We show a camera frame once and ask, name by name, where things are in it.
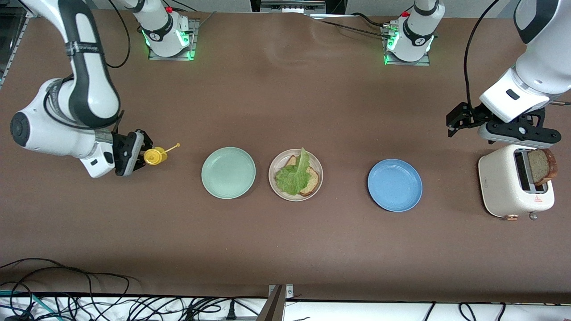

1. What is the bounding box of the yellow mustard squeeze bottle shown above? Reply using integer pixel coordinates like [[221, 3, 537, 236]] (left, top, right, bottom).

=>
[[143, 143, 181, 166]]

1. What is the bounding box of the green lettuce leaf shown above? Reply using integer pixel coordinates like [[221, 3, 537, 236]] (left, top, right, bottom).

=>
[[274, 147, 311, 196]]

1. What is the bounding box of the brown bread slice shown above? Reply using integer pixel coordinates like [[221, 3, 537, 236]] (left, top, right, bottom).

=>
[[285, 155, 320, 197], [528, 148, 558, 187]]

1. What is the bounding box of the mint green plate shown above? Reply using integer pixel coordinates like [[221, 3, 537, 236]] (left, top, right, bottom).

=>
[[201, 147, 257, 199]]

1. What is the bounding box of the blue plate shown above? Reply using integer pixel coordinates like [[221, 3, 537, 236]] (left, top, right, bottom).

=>
[[367, 159, 423, 213]]

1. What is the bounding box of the beige plate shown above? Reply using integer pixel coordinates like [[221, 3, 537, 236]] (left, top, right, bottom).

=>
[[268, 149, 323, 202]]

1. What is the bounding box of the cream white toaster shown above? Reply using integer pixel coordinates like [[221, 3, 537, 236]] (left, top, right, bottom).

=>
[[478, 144, 555, 221]]

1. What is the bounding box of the brown table cover sheet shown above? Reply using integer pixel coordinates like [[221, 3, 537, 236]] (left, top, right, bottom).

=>
[[0, 9, 571, 305]]

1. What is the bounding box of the black grey equipment box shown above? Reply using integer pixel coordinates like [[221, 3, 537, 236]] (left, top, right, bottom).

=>
[[250, 0, 346, 15]]

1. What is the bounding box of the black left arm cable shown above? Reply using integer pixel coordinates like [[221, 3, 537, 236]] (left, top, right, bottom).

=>
[[463, 0, 501, 105]]

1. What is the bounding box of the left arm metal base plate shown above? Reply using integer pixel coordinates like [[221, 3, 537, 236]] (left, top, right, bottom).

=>
[[382, 25, 431, 67]]

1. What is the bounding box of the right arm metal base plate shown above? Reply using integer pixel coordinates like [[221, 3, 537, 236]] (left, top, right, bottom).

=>
[[148, 19, 199, 61]]

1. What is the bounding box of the black sleeved table cable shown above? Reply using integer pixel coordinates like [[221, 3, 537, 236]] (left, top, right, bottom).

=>
[[308, 12, 393, 38]]

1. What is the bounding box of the black looping floor cable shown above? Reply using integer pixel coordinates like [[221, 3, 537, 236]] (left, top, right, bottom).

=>
[[0, 258, 134, 321]]

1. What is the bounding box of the aluminium frame rail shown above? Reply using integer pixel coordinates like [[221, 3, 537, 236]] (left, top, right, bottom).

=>
[[0, 0, 29, 87]]

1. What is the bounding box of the teal floor cable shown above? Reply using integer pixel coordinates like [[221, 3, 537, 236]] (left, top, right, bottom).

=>
[[0, 290, 58, 321]]

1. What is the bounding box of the grey metal bracket post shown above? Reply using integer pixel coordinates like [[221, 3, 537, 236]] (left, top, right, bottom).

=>
[[257, 284, 295, 321]]

